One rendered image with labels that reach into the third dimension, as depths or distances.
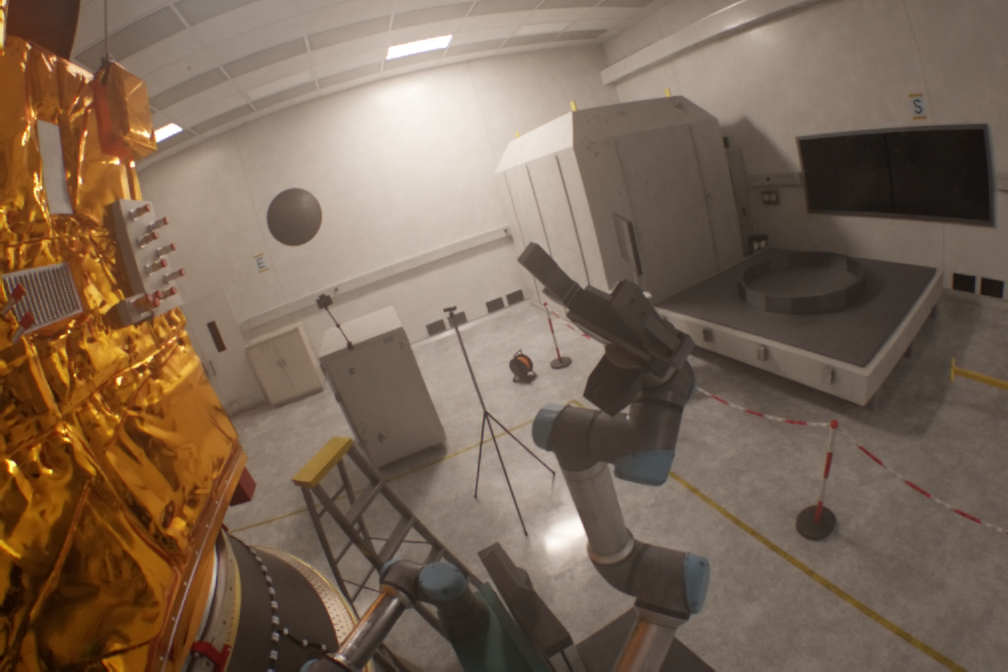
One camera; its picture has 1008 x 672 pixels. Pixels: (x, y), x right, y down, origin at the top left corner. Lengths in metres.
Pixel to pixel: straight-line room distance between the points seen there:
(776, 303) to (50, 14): 5.96
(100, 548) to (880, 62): 7.53
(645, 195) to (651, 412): 5.65
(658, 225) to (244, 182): 7.20
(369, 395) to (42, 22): 4.10
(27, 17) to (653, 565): 2.66
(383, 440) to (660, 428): 4.30
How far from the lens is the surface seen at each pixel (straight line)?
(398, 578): 1.30
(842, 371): 4.03
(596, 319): 0.48
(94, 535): 1.27
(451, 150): 8.50
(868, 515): 3.48
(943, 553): 3.43
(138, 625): 1.29
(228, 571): 1.66
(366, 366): 4.40
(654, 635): 0.87
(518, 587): 0.89
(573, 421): 0.61
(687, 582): 0.84
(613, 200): 5.81
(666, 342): 0.40
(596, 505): 0.73
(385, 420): 4.63
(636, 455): 0.56
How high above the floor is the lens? 2.57
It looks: 14 degrees down
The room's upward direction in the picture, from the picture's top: 17 degrees counter-clockwise
